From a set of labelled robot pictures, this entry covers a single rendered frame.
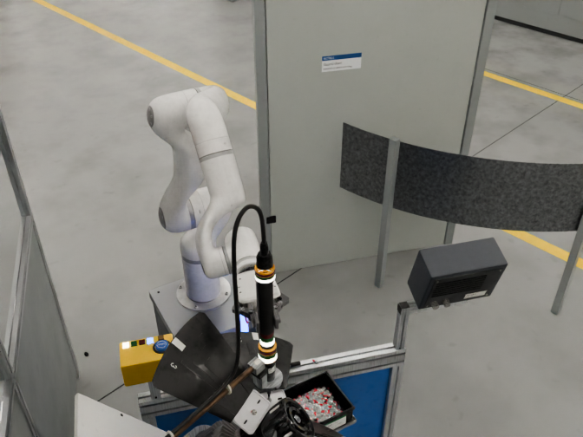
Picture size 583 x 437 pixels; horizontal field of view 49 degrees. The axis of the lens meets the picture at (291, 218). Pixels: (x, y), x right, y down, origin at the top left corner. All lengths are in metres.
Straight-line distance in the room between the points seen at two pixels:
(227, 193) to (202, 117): 0.20
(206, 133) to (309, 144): 1.79
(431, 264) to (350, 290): 1.74
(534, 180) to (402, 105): 0.77
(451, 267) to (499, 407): 1.39
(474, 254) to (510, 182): 1.21
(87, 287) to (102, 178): 1.17
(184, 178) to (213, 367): 0.63
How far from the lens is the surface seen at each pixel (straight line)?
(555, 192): 3.35
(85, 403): 1.56
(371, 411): 2.52
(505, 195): 3.30
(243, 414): 1.59
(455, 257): 2.07
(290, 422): 1.57
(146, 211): 4.42
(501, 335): 3.64
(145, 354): 2.00
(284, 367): 1.79
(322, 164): 3.46
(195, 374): 1.53
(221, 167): 1.62
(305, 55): 3.15
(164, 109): 1.77
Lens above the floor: 2.53
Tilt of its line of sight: 37 degrees down
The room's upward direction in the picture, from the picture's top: straight up
